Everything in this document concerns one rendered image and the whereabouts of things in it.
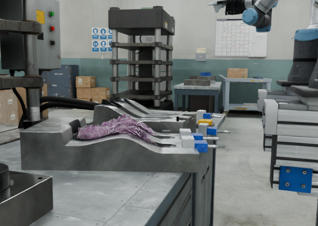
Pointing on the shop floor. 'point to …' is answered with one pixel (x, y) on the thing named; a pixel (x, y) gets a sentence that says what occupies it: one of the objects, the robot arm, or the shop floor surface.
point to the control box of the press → (46, 21)
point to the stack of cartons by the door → (90, 90)
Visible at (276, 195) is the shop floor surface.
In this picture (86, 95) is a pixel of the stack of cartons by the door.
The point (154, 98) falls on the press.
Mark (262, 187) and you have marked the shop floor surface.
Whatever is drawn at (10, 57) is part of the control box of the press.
